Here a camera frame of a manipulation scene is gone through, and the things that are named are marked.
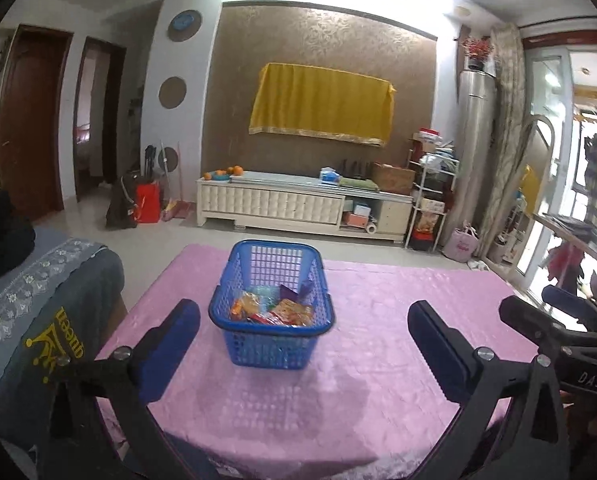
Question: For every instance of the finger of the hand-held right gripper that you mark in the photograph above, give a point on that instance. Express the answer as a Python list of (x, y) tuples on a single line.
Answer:
[(523, 315), (568, 300)]

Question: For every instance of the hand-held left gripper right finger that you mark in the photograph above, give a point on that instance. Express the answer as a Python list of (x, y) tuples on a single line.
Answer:
[(436, 355)]

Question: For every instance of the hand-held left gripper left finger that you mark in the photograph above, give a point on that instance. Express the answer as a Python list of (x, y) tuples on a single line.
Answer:
[(171, 345)]

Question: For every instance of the orange sausage packet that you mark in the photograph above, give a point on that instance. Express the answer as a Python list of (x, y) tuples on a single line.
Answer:
[(239, 308)]

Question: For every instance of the blue plastic basket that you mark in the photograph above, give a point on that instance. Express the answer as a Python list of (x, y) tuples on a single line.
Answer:
[(273, 332)]

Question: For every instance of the yellow spicy snack packet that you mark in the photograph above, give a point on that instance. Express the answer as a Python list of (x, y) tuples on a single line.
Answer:
[(294, 312)]

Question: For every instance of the small purple packet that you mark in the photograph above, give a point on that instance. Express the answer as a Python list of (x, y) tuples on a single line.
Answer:
[(288, 293)]

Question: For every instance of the red cloth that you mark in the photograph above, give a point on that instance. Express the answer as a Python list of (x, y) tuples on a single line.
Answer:
[(565, 265)]

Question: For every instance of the white slipper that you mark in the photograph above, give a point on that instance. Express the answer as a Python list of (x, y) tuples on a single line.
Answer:
[(474, 263), (483, 266)]

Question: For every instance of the pink tablecloth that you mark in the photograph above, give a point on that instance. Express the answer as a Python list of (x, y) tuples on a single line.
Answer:
[(378, 310)]

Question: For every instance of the wooden drying rack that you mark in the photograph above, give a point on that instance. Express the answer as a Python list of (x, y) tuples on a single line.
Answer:
[(553, 228)]

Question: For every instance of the dark grey cloth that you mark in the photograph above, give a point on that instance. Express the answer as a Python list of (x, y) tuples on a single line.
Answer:
[(570, 225)]

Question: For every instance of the pink tote bag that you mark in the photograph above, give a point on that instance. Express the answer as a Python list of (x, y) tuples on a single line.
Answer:
[(461, 247)]

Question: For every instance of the plaid hanging garment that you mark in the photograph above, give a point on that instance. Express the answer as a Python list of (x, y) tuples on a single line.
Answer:
[(593, 200)]

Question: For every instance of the black red box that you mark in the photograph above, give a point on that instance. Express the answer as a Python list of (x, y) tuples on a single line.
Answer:
[(422, 241)]

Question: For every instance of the grey embroidered cloth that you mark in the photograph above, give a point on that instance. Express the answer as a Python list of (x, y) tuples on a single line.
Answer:
[(53, 280)]

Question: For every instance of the broom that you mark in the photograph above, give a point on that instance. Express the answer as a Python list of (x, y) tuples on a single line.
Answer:
[(176, 208)]

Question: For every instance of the white paper roll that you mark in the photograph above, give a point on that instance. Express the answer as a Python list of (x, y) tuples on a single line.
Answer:
[(373, 228)]

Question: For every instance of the patterned cardboard box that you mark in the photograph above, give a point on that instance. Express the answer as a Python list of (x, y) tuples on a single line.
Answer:
[(433, 205)]

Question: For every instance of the arched standing mirror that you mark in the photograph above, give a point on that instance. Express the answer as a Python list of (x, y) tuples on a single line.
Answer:
[(533, 160)]

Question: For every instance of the black bag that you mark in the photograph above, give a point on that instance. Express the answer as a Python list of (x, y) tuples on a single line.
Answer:
[(121, 207)]

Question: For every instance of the white metal shelf rack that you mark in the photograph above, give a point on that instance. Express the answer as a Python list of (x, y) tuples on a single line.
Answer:
[(412, 210)]

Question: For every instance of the black hanging sweater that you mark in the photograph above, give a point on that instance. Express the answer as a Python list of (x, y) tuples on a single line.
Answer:
[(595, 152)]

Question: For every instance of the orange box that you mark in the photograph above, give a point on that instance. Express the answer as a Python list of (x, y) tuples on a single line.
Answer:
[(356, 220)]

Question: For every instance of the standing air conditioner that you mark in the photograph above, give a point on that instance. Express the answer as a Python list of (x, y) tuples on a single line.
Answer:
[(476, 160)]

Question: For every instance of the light blue box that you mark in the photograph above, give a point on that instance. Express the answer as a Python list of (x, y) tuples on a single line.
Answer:
[(362, 207)]

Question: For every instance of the white TV cabinet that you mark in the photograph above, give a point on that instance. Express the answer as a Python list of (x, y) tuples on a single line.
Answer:
[(268, 207)]

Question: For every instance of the patterned beige curtain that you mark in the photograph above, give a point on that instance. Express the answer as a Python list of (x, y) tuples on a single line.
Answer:
[(505, 135)]

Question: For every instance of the pile of folded clothes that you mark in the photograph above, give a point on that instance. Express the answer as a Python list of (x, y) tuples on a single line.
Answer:
[(438, 160)]

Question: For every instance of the brown cardboard box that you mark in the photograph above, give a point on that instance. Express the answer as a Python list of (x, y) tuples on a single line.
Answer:
[(393, 178)]

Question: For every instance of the black umbrella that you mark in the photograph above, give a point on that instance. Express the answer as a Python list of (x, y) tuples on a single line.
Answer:
[(150, 162)]

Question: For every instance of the green folded cloth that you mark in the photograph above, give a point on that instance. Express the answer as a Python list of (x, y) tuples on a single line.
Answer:
[(358, 183)]

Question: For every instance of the black garment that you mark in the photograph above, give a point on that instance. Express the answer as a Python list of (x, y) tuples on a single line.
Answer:
[(3, 235)]

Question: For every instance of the red white box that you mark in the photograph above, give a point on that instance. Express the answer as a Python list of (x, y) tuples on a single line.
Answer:
[(429, 135)]

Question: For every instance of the blue tissue box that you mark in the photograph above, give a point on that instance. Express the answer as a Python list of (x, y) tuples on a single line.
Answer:
[(330, 174)]

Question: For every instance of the glass balcony door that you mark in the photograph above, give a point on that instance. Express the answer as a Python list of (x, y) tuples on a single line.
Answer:
[(548, 90)]

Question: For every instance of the brown wooden door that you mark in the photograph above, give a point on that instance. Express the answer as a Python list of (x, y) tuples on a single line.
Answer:
[(33, 125)]

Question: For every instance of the red flower vase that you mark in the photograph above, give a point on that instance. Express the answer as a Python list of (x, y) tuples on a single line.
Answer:
[(476, 50)]

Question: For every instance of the brown round wall panel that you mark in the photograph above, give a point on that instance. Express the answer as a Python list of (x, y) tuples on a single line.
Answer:
[(172, 92), (172, 157), (184, 36)]

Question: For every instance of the brown door frame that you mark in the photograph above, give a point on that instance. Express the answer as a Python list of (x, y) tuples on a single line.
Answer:
[(114, 110)]

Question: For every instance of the blue wall clock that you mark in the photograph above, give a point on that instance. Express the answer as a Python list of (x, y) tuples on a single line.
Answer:
[(184, 21)]

